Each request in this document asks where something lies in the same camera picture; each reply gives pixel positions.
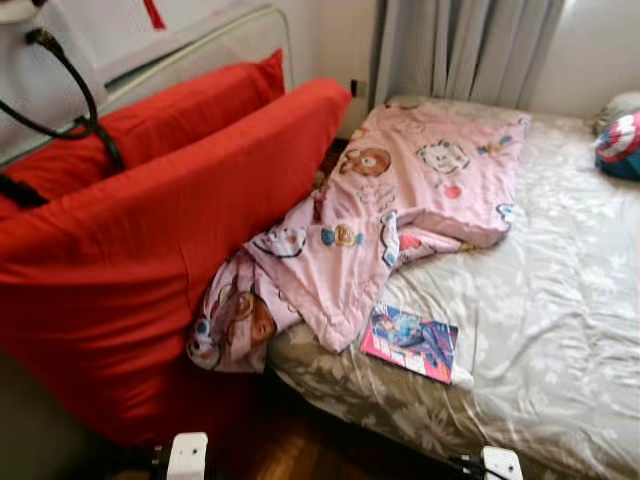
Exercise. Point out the pink cartoon print blanket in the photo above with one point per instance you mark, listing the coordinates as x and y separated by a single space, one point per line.
420 180

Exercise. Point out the bed with beige floral sheet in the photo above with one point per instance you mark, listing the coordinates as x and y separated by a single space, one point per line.
540 300

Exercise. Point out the dark wall outlet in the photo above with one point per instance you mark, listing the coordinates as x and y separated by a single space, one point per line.
357 88

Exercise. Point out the pink princess print pillow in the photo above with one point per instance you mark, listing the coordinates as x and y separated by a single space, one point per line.
235 320

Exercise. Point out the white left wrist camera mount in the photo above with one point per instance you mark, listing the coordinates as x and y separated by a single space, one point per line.
188 458

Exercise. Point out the pink and blue magazine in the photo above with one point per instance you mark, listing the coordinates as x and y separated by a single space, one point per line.
410 342

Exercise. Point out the Captain America shaped pillow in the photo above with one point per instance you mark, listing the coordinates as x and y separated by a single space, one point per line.
622 145

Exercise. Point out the red cushion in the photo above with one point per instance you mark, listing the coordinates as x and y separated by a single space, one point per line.
170 115

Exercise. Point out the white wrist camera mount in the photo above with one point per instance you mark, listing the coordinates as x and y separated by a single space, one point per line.
502 465
188 458

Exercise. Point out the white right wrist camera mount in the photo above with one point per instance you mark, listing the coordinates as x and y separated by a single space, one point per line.
502 465

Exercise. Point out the large red covered mattress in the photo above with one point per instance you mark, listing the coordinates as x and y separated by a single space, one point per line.
150 250

